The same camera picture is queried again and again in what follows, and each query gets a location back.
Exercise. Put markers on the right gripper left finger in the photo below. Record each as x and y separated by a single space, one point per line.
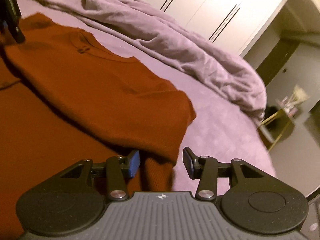
119 170

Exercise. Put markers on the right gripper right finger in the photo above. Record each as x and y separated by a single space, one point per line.
203 168

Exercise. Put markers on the rust brown knit cardigan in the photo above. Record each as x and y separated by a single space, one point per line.
65 97

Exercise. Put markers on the lilac fleece bed sheet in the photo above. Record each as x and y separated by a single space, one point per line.
219 130

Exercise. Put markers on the yellow-legged side table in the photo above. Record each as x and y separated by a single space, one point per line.
277 125

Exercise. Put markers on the crumpled lilac duvet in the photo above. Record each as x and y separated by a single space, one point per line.
160 36

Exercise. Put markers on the paper-wrapped flower bouquet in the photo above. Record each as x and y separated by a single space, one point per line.
290 104

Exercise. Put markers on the dark door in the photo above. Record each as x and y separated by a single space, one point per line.
276 59

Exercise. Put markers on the white wardrobe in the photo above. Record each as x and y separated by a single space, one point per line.
233 25

